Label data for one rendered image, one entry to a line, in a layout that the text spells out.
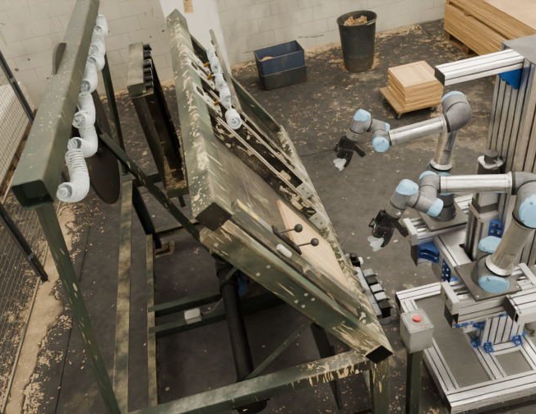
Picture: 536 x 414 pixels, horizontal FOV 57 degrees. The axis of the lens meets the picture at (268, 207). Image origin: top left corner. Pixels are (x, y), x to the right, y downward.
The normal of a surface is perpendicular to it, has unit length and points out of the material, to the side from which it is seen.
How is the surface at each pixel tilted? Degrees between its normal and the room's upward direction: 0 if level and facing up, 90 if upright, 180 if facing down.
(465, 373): 0
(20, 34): 90
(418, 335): 90
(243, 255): 90
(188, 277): 0
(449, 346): 0
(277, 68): 90
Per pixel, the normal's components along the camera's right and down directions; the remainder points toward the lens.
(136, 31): 0.16, 0.61
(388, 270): -0.16, -0.76
